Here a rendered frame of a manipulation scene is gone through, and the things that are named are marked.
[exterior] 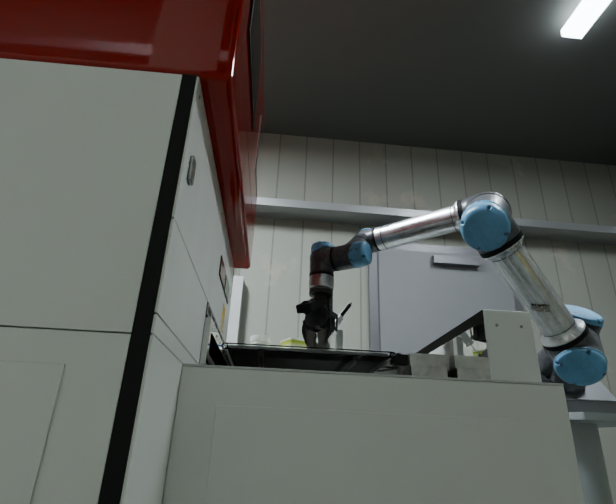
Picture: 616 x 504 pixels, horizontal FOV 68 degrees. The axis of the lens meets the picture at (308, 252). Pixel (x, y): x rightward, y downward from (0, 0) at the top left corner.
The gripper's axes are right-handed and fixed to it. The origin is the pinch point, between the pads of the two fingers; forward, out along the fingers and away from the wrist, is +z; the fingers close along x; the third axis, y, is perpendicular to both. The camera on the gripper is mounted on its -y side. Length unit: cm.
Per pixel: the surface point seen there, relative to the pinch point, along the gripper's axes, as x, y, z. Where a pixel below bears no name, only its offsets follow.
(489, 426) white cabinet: -47, -35, 20
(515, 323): -52, -25, 1
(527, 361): -53, -24, 8
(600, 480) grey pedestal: -66, 35, 28
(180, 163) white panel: -14, -77, -11
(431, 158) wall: -3, 211, -205
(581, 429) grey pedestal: -64, 33, 16
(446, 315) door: -6, 206, -68
